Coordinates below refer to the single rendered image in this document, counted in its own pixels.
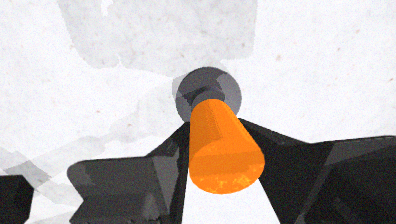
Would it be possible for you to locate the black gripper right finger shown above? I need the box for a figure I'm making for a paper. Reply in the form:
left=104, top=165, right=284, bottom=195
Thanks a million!
left=238, top=118, right=396, bottom=224

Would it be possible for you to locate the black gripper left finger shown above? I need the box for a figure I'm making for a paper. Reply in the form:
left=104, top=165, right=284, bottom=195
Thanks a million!
left=66, top=122, right=190, bottom=224

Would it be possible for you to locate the orange knob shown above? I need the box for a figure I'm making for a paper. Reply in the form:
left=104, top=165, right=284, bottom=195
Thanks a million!
left=189, top=99, right=265, bottom=194

